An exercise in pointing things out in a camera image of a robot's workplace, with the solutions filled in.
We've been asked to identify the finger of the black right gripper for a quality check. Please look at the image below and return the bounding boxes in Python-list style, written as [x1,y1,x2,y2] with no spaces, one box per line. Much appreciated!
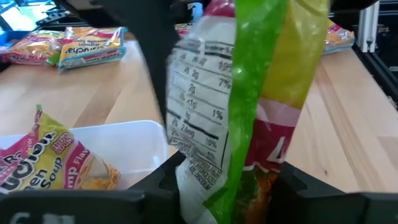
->
[330,0,379,11]
[102,0,182,123]

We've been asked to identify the green pink lime shrimp pack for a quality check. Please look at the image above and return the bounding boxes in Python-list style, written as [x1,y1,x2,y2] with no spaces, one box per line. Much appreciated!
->
[164,0,330,224]
[0,29,67,67]
[0,104,122,194]

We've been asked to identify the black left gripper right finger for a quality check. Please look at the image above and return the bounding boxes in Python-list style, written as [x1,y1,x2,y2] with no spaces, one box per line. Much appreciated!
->
[269,161,365,224]

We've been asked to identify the yellow blue ramen noodle pack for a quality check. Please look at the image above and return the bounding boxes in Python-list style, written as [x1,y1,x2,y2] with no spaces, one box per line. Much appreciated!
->
[323,18,356,56]
[57,26,127,73]

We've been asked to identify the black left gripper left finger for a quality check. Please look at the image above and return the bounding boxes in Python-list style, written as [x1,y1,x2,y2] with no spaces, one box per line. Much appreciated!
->
[128,151,188,224]

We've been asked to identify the frosted plastic bin with handles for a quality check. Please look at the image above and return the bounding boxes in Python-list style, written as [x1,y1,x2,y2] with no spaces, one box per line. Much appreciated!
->
[0,119,171,192]

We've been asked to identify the blue plastic crate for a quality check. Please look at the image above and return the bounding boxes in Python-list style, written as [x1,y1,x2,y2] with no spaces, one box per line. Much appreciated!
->
[0,29,22,47]

